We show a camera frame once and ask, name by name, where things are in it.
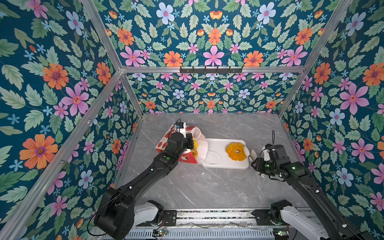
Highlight striped yellow bread roll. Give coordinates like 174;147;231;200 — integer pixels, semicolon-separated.
193;140;199;149

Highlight small yellow donut bread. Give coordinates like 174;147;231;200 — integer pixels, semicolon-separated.
191;149;199;159

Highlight metal food tongs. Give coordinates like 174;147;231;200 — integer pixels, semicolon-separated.
244;147;258;163

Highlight red white paper bag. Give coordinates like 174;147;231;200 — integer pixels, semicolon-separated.
155;120;220;167

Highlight large orange ring bread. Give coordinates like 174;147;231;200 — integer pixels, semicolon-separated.
226;143;247;161

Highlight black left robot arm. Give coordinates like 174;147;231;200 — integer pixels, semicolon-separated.
94;132;194;240

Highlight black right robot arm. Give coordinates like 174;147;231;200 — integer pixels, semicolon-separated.
248;144;373;240

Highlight white plastic tray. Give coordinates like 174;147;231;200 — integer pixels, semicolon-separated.
201;139;250;170

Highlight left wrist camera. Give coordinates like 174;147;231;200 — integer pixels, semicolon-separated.
176;121;187;135

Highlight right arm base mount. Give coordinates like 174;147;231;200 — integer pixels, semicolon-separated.
251;209;287;226

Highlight black hook rail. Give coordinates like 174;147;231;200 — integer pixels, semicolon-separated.
179;66;243;75

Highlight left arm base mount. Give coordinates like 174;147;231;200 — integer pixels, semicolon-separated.
138;210;178;227

